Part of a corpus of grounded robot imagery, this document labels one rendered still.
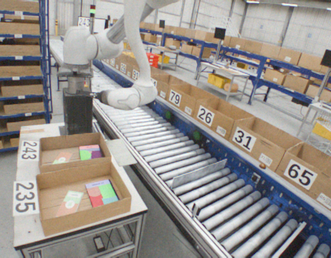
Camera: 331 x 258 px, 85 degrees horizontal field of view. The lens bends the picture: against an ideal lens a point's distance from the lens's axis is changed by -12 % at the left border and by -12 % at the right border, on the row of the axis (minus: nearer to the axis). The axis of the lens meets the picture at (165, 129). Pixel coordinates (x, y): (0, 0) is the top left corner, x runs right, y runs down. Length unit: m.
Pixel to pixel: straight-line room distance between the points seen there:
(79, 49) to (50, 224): 0.93
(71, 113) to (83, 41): 0.46
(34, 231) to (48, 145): 0.59
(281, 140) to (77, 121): 1.43
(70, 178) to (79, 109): 0.48
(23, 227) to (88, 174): 0.39
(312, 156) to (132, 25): 1.33
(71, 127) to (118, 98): 0.56
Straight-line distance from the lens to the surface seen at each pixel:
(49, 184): 1.14
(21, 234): 1.01
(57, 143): 1.39
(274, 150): 1.33
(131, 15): 0.93
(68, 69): 1.34
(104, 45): 1.35
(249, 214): 1.21
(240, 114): 1.76
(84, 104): 1.39
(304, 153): 1.58
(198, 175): 1.29
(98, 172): 1.16
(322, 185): 1.29
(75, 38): 1.30
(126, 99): 0.96
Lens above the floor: 1.54
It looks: 27 degrees down
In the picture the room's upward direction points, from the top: 11 degrees clockwise
